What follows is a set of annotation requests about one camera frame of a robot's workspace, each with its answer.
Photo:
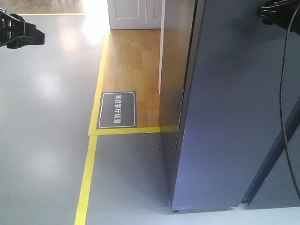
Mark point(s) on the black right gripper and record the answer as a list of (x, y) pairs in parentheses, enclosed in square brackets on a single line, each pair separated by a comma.
[(283, 13)]

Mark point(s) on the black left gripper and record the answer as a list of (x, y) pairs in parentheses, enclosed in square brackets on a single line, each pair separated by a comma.
[(15, 32)]

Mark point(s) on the dark grey fridge body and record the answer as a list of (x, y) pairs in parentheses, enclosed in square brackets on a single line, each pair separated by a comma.
[(278, 179)]

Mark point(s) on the open fridge door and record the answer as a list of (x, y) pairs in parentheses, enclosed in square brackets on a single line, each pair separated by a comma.
[(233, 115)]

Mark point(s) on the white panelled cabinet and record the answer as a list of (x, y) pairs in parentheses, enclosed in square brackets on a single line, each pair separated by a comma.
[(135, 14)]

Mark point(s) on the grey floor sign sticker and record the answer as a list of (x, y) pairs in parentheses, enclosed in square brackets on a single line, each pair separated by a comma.
[(117, 110)]

